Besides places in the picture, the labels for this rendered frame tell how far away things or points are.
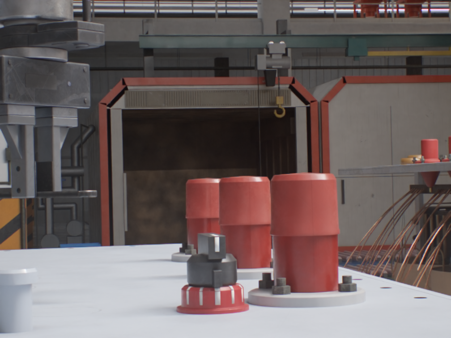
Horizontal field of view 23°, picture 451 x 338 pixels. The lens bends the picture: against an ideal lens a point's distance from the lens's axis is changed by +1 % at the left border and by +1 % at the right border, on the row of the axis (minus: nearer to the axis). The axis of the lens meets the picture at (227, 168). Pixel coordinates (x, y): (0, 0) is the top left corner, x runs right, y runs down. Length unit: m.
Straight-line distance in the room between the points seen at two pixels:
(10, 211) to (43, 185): 10.43
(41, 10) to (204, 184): 0.63
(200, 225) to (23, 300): 0.82
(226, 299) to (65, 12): 0.38
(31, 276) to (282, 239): 0.28
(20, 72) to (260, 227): 0.42
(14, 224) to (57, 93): 10.45
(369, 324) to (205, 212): 0.83
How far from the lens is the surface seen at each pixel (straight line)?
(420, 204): 4.62
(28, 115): 1.21
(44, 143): 1.25
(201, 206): 1.76
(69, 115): 1.26
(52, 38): 1.18
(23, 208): 11.62
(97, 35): 1.19
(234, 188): 1.44
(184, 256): 1.75
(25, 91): 1.20
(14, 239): 11.68
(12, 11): 1.21
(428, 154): 4.07
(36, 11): 1.21
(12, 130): 1.21
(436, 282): 4.09
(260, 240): 1.44
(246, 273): 1.41
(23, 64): 1.20
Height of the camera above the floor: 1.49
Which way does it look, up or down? 1 degrees up
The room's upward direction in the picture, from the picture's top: 1 degrees counter-clockwise
